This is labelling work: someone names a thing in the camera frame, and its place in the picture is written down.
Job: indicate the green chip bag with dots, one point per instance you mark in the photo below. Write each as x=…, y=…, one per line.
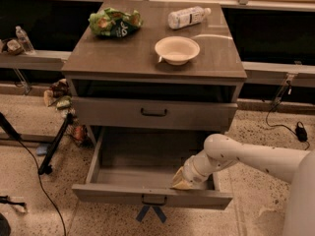
x=110, y=22

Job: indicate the white paper bowl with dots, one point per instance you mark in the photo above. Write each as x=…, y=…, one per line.
x=177, y=50

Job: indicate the clear plastic water bottle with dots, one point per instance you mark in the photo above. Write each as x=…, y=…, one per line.
x=187, y=17

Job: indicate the grey top drawer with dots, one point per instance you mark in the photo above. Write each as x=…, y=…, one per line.
x=156, y=114

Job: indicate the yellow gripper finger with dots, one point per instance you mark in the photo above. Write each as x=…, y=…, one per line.
x=182, y=180

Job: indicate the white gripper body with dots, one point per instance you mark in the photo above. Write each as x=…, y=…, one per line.
x=192, y=173

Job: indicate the small upright water bottle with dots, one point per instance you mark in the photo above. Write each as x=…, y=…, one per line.
x=24, y=40

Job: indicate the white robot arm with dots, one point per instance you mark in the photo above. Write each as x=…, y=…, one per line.
x=294, y=166

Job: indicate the crumpled item on ledge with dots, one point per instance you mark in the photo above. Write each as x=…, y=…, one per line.
x=10, y=46

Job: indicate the grey drawer cabinet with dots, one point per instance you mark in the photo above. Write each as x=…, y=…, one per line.
x=129, y=68

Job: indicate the pile of snack bags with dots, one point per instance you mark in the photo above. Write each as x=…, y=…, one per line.
x=58, y=95

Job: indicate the blue tape X mark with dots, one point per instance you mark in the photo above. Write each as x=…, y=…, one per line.
x=156, y=210

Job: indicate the black power adapter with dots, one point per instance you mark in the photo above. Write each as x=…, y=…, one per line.
x=301, y=132

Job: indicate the black tripod leg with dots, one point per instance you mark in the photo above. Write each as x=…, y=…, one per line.
x=45, y=167

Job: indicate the grey drawer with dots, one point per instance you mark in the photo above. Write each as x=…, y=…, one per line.
x=136, y=166
x=156, y=114

